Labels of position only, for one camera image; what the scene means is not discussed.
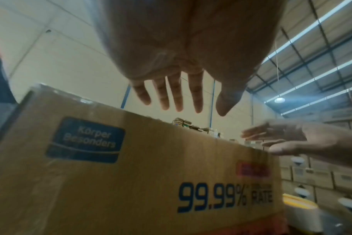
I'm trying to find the stack of white cartons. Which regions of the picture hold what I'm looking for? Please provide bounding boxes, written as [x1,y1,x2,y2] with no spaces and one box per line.
[279,128,352,214]

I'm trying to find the person's left hand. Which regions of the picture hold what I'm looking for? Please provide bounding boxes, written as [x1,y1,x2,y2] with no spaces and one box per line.
[93,0,289,117]

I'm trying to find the person's right hand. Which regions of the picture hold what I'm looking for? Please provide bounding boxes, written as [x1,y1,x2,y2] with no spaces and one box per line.
[241,120,352,160]

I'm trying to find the brown cardboard box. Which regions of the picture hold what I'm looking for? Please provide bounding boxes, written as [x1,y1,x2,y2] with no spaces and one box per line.
[0,83,284,235]

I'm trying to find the yellow tape roll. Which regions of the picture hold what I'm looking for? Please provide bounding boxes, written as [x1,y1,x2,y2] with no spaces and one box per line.
[282,193,323,235]

